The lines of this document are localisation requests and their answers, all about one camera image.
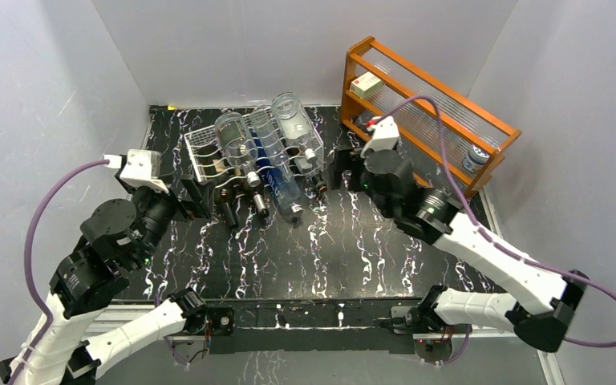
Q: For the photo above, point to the blue labelled clear bottle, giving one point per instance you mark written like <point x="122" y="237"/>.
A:
<point x="284" y="191"/>

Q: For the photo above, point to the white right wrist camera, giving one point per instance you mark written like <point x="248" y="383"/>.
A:
<point x="384" y="135"/>

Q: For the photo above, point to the clear glass bottle silver cap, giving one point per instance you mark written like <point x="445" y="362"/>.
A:
<point x="299" y="132"/>

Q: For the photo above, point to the dark green wine bottle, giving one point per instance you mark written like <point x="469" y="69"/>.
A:
<point x="225" y="204"/>

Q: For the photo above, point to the white wire wine rack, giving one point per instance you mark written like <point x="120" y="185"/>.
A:
<point x="197" y="139"/>

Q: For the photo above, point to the white red small box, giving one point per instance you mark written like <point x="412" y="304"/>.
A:
<point x="365" y="85"/>

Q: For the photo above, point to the blue white ceramic jar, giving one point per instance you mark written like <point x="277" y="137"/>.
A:
<point x="474" y="159"/>

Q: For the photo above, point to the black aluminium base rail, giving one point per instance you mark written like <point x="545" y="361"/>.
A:
<point x="309" y="324"/>

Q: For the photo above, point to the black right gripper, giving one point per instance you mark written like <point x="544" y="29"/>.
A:
<point x="345" y="160"/>

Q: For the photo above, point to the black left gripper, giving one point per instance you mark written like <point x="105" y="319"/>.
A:
<point x="196" y="205"/>

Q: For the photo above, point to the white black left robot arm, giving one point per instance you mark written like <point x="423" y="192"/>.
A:
<point x="120" y="236"/>

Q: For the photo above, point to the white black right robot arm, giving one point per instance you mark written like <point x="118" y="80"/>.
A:
<point x="537" y="305"/>

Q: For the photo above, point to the orange wooden shelf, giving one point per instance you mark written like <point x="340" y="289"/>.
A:
<point x="437" y="125"/>

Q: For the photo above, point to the clear round bottle white cap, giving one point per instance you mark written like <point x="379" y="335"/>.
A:
<point x="238" y="145"/>

